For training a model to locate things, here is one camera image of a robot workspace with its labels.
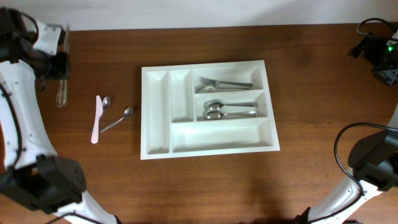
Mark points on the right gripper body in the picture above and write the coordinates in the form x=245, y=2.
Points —
x=381, y=56

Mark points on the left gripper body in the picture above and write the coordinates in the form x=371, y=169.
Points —
x=55, y=68

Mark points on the steel kitchen tongs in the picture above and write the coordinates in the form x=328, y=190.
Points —
x=61, y=100

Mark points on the pink plastic knife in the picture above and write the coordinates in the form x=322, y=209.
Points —
x=94, y=136

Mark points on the small teaspoon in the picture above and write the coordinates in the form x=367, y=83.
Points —
x=105, y=104

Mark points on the teaspoon with textured handle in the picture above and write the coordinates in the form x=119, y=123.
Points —
x=126, y=114

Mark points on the white plastic cutlery tray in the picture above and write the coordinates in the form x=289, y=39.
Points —
x=172, y=123

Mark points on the steel fork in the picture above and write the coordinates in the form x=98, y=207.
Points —
x=203, y=88
x=208, y=81

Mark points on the steel tablespoon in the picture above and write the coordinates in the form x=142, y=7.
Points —
x=216, y=115
x=217, y=104

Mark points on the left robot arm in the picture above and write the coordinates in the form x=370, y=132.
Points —
x=36, y=177

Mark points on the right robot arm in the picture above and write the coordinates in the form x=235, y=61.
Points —
x=373, y=160

